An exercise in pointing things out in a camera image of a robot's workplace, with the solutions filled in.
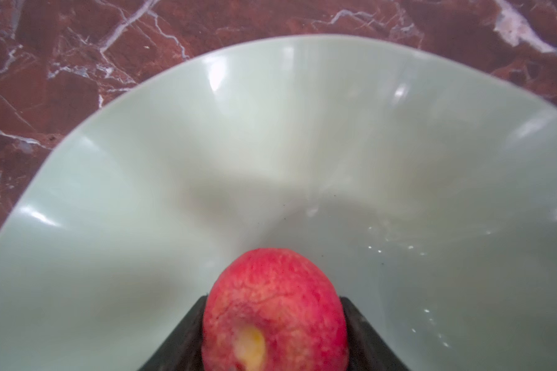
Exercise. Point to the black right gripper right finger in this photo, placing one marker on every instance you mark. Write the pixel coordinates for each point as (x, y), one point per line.
(367, 349)

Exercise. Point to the red fake peach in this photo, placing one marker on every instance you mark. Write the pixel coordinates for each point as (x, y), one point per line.
(273, 309)

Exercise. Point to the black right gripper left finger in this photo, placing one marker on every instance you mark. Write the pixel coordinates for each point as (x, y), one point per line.
(181, 350)

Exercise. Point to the light green wavy fruit bowl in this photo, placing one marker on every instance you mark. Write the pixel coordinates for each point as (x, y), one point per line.
(425, 190)

